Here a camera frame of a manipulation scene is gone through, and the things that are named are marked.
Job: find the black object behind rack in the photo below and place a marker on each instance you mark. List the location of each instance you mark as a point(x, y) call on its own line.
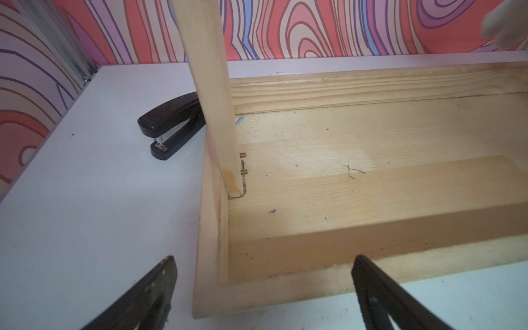
point(172, 124)

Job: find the wooden hanging rack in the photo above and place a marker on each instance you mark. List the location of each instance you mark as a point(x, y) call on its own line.
point(423, 170)

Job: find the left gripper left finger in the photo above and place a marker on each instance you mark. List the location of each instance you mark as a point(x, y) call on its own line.
point(144, 306)

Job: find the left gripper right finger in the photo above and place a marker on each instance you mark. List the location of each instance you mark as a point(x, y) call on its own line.
point(384, 303)

